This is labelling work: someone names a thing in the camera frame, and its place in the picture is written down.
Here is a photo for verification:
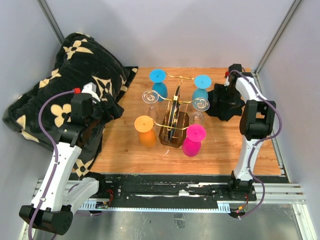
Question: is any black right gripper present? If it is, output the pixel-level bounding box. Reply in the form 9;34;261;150
212;83;240;111

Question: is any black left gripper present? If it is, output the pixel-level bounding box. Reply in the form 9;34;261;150
86;92;124;128

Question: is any blue wine glass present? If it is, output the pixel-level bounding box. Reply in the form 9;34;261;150
192;74;212;100
149;69;168;102

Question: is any clear wine glass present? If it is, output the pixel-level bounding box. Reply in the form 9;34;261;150
189;97;210;125
142;90;159;122

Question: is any pink wine glass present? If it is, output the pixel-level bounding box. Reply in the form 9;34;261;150
182;124;207;157

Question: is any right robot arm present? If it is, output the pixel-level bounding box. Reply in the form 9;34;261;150
208;63;276;200

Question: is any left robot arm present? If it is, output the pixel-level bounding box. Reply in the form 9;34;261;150
19;88;115;240

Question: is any orange wine glass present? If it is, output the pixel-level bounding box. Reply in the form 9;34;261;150
134;115;157;148

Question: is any gold wine glass rack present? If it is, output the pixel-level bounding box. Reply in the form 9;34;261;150
153;72;194;148

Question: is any black cloth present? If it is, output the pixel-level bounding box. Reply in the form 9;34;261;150
205;90;245;122

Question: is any black floral blanket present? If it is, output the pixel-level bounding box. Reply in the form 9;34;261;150
2;32;139;178

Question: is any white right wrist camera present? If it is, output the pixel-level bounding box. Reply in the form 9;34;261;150
224;70;232;87

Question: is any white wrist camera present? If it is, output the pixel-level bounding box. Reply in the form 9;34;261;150
224;70;232;87
81;82;100;102

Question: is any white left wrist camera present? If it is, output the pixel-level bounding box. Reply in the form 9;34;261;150
81;82;100;102

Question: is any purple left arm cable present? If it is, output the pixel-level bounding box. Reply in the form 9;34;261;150
27;88;81;237

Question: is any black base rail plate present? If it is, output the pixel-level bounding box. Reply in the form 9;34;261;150
67;172;258;211

